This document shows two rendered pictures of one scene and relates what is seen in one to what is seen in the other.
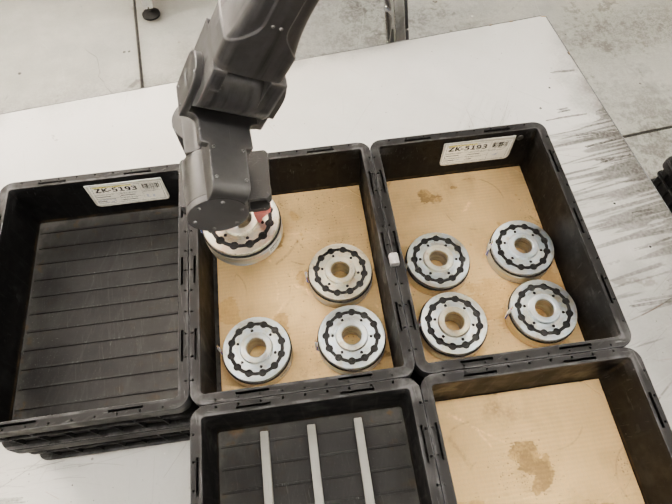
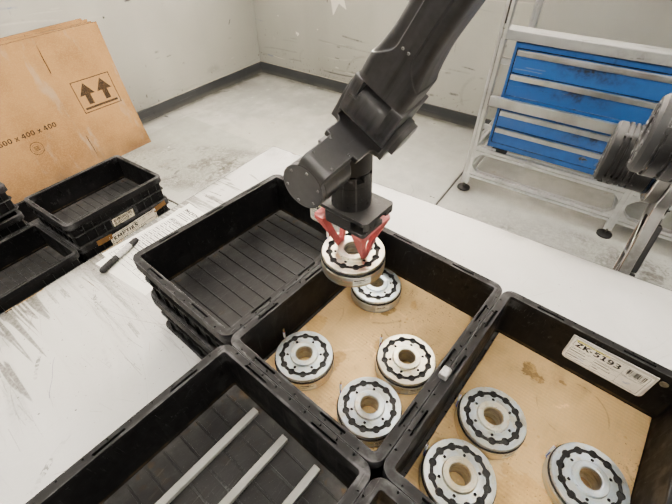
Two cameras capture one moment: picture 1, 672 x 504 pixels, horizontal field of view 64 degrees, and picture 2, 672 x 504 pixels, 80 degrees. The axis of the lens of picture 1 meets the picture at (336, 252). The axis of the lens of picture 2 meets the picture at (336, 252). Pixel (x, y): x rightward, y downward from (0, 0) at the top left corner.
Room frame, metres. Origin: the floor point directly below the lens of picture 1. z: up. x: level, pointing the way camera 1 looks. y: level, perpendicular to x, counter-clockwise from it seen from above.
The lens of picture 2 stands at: (0.03, -0.19, 1.47)
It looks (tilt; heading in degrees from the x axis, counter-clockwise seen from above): 43 degrees down; 46
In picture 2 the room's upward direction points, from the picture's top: straight up
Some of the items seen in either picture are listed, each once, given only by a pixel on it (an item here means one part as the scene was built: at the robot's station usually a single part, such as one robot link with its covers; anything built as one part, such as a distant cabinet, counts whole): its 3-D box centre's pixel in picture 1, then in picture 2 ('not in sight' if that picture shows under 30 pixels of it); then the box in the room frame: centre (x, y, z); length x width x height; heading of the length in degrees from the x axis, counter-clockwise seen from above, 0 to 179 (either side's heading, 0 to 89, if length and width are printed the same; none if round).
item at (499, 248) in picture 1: (522, 247); (588, 480); (0.42, -0.30, 0.86); 0.10 x 0.10 x 0.01
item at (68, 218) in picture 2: not in sight; (116, 230); (0.26, 1.40, 0.37); 0.40 x 0.30 x 0.45; 12
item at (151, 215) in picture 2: not in sight; (139, 235); (0.31, 1.25, 0.41); 0.31 x 0.02 x 0.16; 12
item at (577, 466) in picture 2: (523, 245); (590, 478); (0.42, -0.30, 0.86); 0.05 x 0.05 x 0.01
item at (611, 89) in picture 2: not in sight; (571, 114); (2.23, 0.38, 0.60); 0.72 x 0.03 x 0.56; 102
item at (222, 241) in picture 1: (240, 220); (353, 251); (0.38, 0.12, 1.04); 0.10 x 0.10 x 0.01
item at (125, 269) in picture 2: not in sight; (166, 242); (0.27, 0.76, 0.70); 0.33 x 0.23 x 0.01; 12
